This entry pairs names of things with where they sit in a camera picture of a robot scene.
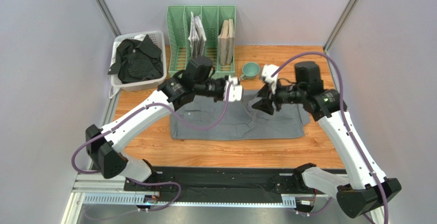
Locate aluminium frame rail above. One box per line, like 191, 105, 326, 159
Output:
70, 169, 381, 208

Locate green file organizer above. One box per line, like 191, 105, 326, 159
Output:
166, 5, 236, 78

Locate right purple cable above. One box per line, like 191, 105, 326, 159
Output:
271, 51, 390, 224

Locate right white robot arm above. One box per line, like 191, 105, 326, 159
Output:
253, 61, 402, 218

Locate teal cup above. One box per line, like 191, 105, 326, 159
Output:
240, 62, 261, 80

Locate black striped shirt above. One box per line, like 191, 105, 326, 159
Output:
108, 35, 164, 84

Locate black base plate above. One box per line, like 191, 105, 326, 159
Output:
124, 167, 321, 203

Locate grey long sleeve shirt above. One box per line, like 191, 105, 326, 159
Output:
170, 90, 310, 141

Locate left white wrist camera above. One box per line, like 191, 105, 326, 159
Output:
224, 76, 244, 103

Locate grey magazines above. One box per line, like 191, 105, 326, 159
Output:
188, 12, 207, 60

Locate white laundry basket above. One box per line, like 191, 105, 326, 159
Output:
108, 31, 167, 93

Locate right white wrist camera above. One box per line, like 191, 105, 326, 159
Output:
260, 64, 279, 94

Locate brown books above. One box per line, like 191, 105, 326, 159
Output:
217, 18, 235, 66

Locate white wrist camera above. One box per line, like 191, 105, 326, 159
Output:
260, 64, 279, 94
224, 76, 244, 103

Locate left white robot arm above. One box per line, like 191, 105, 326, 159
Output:
83, 57, 234, 182

